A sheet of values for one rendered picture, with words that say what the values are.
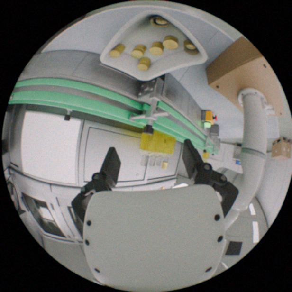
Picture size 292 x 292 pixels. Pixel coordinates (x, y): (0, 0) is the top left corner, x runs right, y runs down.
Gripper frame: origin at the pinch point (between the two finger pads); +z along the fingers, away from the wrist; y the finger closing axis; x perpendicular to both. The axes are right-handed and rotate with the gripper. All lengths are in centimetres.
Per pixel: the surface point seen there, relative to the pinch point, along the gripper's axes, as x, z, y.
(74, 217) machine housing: -46, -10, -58
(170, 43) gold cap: 18.5, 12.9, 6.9
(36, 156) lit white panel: -1, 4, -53
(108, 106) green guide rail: 2.9, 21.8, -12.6
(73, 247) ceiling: -113, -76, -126
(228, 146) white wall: -295, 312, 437
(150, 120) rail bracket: -2.0, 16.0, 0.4
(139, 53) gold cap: 17.4, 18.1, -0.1
